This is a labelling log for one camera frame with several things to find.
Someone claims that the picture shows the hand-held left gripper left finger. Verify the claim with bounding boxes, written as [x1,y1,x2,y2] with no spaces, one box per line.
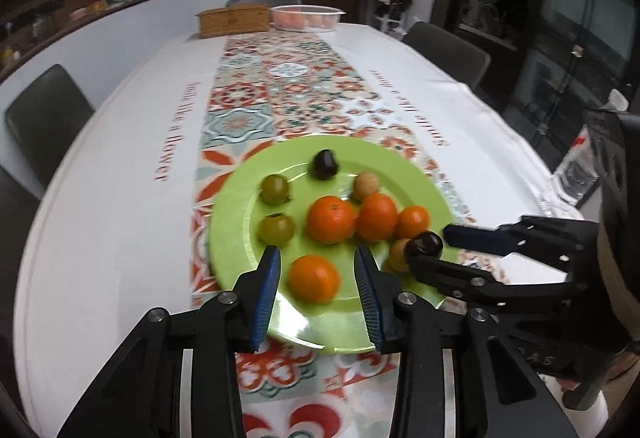
[57,245,282,438]

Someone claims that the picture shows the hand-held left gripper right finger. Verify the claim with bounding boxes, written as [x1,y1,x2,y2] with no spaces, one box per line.
[354,245,578,438]

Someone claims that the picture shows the clear plastic water bottle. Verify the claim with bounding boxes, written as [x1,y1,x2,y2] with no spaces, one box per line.
[550,128,603,211]

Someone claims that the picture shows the green tomato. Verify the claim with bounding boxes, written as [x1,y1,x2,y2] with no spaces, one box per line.
[257,213,295,247]
[260,174,291,206]

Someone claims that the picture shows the dark purple plum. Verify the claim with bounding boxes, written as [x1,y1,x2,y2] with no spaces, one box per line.
[406,231,445,260]
[308,149,341,180]

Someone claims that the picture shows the dark clothes on rack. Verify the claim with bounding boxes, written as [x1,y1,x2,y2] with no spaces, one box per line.
[362,0,413,21]

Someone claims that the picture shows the small orange tangerine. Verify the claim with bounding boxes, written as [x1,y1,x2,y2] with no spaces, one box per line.
[396,205,431,240]
[356,193,399,242]

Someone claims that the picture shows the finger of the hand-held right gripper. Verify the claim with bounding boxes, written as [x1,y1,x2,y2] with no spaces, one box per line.
[443,214,600,275]
[407,254,628,376]

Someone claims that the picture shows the dark grey chair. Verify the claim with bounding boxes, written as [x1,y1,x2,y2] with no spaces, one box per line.
[5,64,96,189]
[225,0,303,10]
[0,165,43,334]
[402,21,491,89]

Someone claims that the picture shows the medium orange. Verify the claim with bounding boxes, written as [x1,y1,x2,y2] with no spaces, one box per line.
[287,254,342,304]

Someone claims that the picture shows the large deep orange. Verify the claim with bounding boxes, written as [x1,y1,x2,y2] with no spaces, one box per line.
[306,196,357,245]

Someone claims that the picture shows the green plate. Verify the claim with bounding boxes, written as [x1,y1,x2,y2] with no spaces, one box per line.
[209,135,458,356]

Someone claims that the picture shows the brown wicker box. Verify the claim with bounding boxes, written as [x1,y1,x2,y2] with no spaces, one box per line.
[195,4,272,39]

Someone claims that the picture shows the white floral patterned tablecloth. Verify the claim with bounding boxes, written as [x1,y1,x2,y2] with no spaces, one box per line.
[12,20,586,438]

